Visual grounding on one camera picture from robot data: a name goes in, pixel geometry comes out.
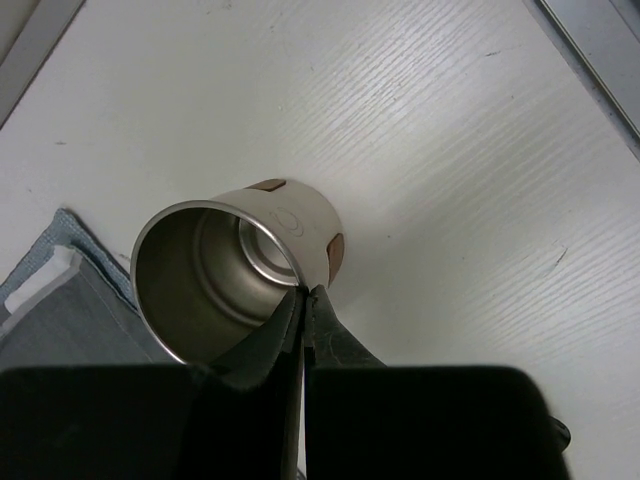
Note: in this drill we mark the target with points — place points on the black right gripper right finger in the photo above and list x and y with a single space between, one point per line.
327 342

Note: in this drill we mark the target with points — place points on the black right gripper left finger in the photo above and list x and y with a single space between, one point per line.
270 351

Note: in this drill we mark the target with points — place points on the brown paper cup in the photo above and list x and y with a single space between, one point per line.
208 273

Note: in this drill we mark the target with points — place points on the grey cloth placemat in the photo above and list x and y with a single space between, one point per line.
69 302

